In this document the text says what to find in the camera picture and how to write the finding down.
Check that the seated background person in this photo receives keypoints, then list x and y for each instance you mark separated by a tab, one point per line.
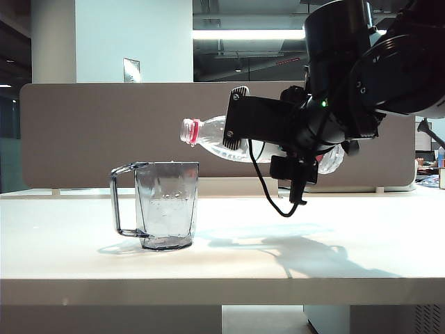
441	156

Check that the Nongfu Spring water bottle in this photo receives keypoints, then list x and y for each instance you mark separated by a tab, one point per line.
208	134

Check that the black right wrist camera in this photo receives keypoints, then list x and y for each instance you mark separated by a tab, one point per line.
292	170

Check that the framed wall sign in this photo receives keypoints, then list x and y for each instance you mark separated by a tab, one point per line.
131	71

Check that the background computer monitor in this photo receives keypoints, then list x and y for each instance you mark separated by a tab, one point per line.
422	139

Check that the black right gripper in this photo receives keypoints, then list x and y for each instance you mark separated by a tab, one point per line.
316	128

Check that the transparent grey octagonal mug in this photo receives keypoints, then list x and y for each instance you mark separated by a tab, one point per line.
167	208

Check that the grey vented cabinet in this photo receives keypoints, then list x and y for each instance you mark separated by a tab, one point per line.
382	320

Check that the table support panel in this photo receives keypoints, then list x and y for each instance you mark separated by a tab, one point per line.
104	320

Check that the brown desk partition panel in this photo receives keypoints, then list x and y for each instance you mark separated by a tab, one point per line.
87	132

